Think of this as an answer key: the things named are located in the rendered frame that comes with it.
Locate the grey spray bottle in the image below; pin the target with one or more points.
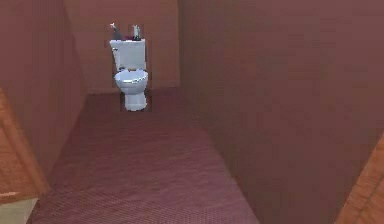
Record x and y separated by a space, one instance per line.
115 32

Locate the grey soap bottle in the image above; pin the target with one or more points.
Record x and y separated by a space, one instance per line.
136 32

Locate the white toilet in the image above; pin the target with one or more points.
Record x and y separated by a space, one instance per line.
131 63

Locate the orange wooden door frame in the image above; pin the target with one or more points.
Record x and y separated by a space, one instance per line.
366 193

